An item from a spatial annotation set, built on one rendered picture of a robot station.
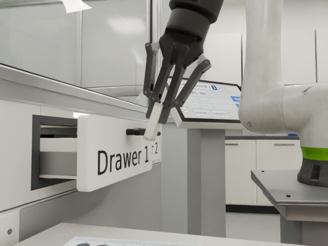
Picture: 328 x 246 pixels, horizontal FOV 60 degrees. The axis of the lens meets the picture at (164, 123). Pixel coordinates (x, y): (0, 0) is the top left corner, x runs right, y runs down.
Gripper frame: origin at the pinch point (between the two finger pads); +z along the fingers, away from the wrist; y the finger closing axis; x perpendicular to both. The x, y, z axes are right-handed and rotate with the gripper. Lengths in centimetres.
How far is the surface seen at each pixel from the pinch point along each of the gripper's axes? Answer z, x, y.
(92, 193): 18.6, 3.4, -8.7
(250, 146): 6, 295, 27
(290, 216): 9.9, 15.3, 30.2
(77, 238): 12.0, -25.0, 4.3
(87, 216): 22.6, 1.3, -7.3
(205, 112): -7, 82, -4
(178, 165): 34, 161, -22
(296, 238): 15.8, 23.4, 34.7
